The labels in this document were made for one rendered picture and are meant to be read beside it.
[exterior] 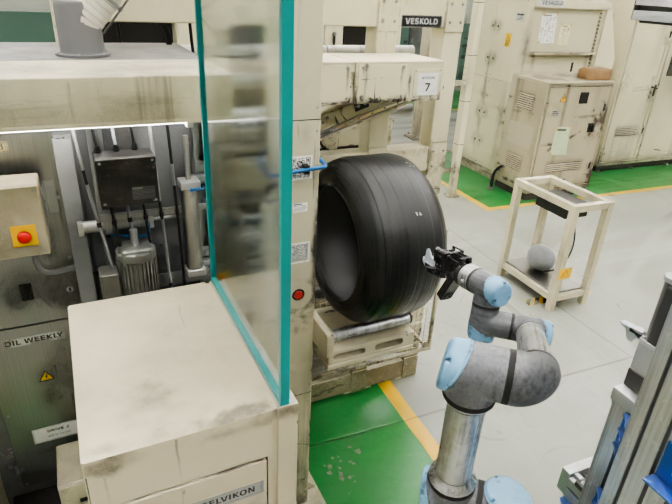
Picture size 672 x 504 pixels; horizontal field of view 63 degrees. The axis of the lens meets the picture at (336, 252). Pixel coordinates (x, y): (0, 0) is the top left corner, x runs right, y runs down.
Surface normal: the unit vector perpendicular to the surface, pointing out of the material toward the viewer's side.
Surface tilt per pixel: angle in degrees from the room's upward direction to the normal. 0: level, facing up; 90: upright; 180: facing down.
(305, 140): 90
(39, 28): 90
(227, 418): 0
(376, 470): 0
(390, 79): 90
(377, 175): 23
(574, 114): 90
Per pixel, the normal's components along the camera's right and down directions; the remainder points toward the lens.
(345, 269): 0.30, -0.46
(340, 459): 0.05, -0.90
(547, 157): 0.39, 0.42
